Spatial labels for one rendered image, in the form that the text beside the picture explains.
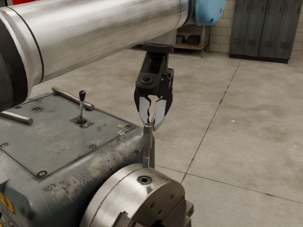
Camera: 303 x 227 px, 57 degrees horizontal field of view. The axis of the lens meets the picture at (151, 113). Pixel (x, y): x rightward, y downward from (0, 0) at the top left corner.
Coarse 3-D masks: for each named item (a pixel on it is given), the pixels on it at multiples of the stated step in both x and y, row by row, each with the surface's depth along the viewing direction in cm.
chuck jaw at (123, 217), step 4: (120, 216) 64; (124, 216) 64; (120, 220) 64; (124, 220) 63; (128, 220) 63; (132, 220) 63; (116, 224) 64; (120, 224) 63; (124, 224) 63; (128, 224) 63; (132, 224) 64; (136, 224) 63; (140, 224) 63; (144, 224) 68
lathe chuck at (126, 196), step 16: (128, 176) 72; (144, 176) 72; (160, 176) 74; (112, 192) 68; (128, 192) 67; (144, 192) 67; (160, 192) 70; (176, 192) 77; (112, 208) 65; (128, 208) 64; (144, 208) 66; (160, 208) 72; (96, 224) 65; (112, 224) 63
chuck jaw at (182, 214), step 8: (184, 200) 80; (176, 208) 78; (184, 208) 78; (192, 208) 79; (168, 216) 76; (176, 216) 76; (184, 216) 76; (160, 224) 76; (168, 224) 74; (176, 224) 74; (184, 224) 74
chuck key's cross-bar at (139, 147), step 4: (152, 120) 71; (152, 124) 69; (148, 132) 65; (144, 136) 62; (140, 140) 61; (144, 140) 61; (140, 144) 59; (136, 148) 57; (140, 148) 57; (136, 152) 57
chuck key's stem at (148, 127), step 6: (144, 126) 65; (150, 126) 64; (144, 132) 65; (150, 132) 65; (150, 138) 65; (144, 144) 66; (150, 144) 66; (144, 150) 67; (144, 156) 68; (144, 162) 68
